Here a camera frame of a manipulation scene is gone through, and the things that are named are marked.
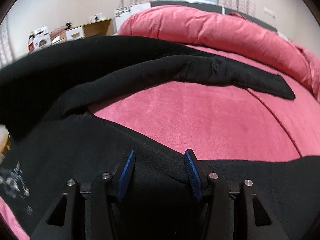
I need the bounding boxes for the grey bed headboard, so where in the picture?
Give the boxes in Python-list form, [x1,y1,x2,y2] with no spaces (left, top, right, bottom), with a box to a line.
[151,1,277,32]

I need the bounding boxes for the wooden shelf desk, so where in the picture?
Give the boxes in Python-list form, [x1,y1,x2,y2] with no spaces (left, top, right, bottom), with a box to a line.
[50,19,114,44]

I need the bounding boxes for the white appliance box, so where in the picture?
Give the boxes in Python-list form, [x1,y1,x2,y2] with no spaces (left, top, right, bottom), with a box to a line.
[28,26,51,54]

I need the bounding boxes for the black pants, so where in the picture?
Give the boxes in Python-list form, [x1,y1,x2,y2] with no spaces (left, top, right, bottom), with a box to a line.
[0,35,320,240]

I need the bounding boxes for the pink bed sheet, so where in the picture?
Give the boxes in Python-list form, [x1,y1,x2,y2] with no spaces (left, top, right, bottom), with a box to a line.
[0,45,320,240]

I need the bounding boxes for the pink folded duvet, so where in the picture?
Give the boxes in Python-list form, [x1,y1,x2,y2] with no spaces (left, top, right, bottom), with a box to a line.
[118,5,319,100]

